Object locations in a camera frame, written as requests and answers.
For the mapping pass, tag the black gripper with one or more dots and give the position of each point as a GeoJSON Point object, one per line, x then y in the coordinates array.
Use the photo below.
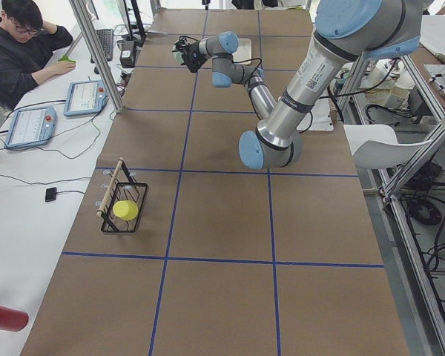
{"type": "Point", "coordinates": [195, 52]}

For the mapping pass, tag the green cup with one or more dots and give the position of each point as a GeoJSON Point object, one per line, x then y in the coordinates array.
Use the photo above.
{"type": "Point", "coordinates": [178, 58]}

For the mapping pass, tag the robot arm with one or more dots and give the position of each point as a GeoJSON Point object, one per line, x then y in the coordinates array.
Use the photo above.
{"type": "Point", "coordinates": [343, 31]}

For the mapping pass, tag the cream rabbit tray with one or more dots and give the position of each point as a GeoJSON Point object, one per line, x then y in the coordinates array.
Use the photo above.
{"type": "Point", "coordinates": [243, 54]}

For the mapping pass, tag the yellow cup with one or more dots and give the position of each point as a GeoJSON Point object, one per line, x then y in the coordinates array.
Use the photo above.
{"type": "Point", "coordinates": [126, 210]}

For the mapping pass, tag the black power box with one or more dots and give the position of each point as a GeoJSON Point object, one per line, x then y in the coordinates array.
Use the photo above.
{"type": "Point", "coordinates": [127, 55]}

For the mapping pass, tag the black keyboard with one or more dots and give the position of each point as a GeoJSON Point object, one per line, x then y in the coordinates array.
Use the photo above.
{"type": "Point", "coordinates": [105, 37]}

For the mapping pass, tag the far teach pendant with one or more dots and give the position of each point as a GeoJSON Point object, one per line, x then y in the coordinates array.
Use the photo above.
{"type": "Point", "coordinates": [85, 98]}

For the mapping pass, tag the teach pendant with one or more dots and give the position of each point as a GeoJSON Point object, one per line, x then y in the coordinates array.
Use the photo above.
{"type": "Point", "coordinates": [85, 98]}
{"type": "Point", "coordinates": [31, 127]}

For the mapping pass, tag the green tool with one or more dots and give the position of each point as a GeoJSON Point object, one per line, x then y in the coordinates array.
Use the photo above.
{"type": "Point", "coordinates": [66, 59]}

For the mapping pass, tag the seated person in black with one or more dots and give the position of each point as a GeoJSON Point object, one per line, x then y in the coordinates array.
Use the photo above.
{"type": "Point", "coordinates": [27, 43]}

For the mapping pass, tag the near teach pendant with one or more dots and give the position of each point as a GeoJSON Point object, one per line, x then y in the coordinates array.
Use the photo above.
{"type": "Point", "coordinates": [31, 127]}

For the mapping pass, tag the small black device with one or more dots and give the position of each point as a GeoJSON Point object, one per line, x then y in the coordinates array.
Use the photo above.
{"type": "Point", "coordinates": [50, 194]}

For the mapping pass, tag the white chair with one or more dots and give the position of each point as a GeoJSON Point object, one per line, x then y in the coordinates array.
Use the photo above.
{"type": "Point", "coordinates": [376, 146]}

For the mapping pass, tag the red bottle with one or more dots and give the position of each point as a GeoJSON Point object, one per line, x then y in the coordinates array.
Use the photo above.
{"type": "Point", "coordinates": [12, 320]}

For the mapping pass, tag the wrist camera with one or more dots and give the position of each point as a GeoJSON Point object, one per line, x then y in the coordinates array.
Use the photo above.
{"type": "Point", "coordinates": [184, 40]}

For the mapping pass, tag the aluminium frame post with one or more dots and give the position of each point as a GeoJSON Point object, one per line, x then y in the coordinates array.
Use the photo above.
{"type": "Point", "coordinates": [91, 39]}

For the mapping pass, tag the black wire cup rack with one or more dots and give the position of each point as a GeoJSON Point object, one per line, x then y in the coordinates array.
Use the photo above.
{"type": "Point", "coordinates": [123, 185]}

